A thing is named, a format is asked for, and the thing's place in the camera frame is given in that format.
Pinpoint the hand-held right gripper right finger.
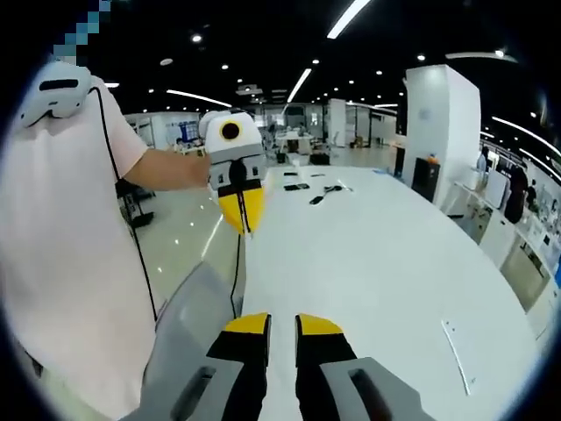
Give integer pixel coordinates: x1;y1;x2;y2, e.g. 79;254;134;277
294;312;424;421

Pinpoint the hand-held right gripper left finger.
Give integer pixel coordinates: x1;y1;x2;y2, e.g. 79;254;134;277
170;311;272;421

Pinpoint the clear food packaging bag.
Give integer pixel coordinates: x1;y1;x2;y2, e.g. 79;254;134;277
439;316;479;396

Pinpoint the grey mesh office chair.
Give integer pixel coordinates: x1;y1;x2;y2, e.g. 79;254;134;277
139;260;247;421

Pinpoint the person's pink shirt torso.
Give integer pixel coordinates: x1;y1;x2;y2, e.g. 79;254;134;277
0;61;167;420

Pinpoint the black cabinet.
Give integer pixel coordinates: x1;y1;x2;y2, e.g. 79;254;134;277
411;156;442;204

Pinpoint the linear ceiling light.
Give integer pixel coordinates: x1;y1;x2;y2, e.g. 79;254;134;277
326;0;373;40

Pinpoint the white chest-worn device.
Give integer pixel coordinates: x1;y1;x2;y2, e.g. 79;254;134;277
20;61;94;129

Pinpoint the white square pillar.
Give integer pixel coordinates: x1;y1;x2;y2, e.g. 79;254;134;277
401;64;483;217

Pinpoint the long white counter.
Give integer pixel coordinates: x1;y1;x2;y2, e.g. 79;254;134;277
445;178;561;341

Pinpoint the thin black cable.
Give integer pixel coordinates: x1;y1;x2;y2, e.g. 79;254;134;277
230;234;244;319

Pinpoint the black device cable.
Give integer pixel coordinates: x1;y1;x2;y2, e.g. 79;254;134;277
89;86;160;322

